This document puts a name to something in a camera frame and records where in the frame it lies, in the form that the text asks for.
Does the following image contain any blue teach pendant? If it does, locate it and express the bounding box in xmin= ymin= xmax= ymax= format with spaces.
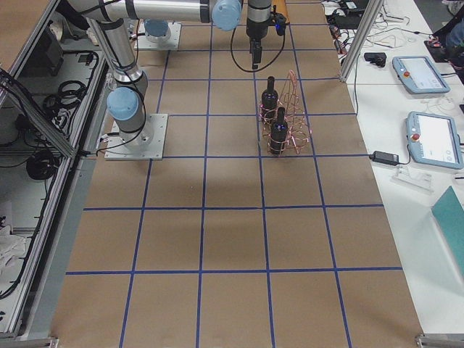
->
xmin=392 ymin=56 xmax=450 ymax=94
xmin=405 ymin=112 xmax=463 ymax=170

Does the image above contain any aluminium frame post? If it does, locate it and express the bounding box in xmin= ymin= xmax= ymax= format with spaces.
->
xmin=339 ymin=0 xmax=384 ymax=83

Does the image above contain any black braided cable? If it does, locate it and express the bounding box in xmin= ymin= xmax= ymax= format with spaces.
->
xmin=230 ymin=14 xmax=287 ymax=73

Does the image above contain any dark wine bottle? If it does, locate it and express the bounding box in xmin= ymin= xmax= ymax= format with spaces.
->
xmin=269 ymin=107 xmax=289 ymax=155
xmin=260 ymin=76 xmax=278 ymax=123

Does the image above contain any copper wire wine basket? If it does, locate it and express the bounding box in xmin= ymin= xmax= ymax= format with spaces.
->
xmin=259 ymin=70 xmax=311 ymax=156

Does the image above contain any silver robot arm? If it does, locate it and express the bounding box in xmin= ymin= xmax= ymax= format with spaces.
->
xmin=69 ymin=1 xmax=286 ymax=92

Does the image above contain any teal folder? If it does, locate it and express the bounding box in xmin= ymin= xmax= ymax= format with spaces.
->
xmin=431 ymin=186 xmax=463 ymax=278

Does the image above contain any black power adapter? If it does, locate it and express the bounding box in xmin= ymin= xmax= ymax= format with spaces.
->
xmin=369 ymin=151 xmax=399 ymax=166

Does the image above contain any white crumpled cloth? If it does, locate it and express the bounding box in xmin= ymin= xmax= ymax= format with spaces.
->
xmin=1 ymin=225 xmax=26 ymax=270

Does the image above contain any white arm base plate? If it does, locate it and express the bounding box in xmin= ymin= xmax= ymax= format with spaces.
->
xmin=134 ymin=20 xmax=182 ymax=51
xmin=104 ymin=114 xmax=168 ymax=160

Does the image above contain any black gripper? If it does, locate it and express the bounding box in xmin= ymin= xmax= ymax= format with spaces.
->
xmin=246 ymin=18 xmax=270 ymax=70

